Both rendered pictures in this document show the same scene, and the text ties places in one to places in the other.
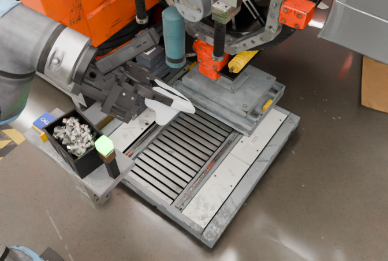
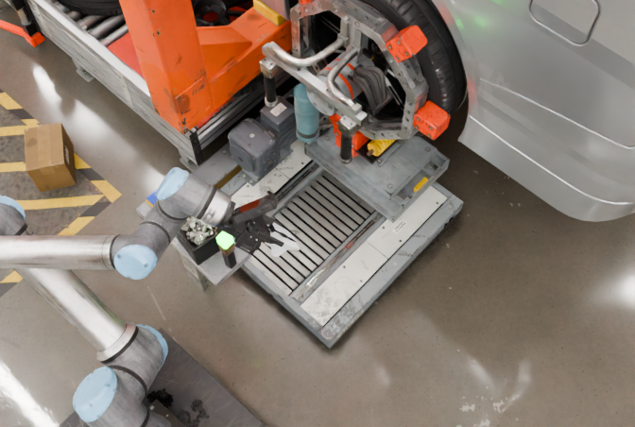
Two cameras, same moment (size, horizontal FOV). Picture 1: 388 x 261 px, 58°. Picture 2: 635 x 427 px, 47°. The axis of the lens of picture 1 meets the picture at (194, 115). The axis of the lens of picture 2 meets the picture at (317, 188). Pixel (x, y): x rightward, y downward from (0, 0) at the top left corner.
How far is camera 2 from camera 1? 1.26 m
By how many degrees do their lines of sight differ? 9
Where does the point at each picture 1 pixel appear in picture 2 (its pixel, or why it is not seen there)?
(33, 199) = not seen: hidden behind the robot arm
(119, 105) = (247, 243)
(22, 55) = (188, 211)
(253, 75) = (408, 144)
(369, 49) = (502, 166)
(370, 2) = (497, 128)
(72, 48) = (220, 208)
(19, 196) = not seen: hidden behind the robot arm
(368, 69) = not seen: hidden behind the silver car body
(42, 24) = (202, 192)
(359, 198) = (514, 310)
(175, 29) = (307, 109)
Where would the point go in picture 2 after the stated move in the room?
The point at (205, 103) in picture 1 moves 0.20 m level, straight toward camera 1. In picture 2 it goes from (344, 175) to (336, 217)
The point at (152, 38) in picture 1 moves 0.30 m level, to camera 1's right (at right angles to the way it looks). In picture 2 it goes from (272, 205) to (395, 217)
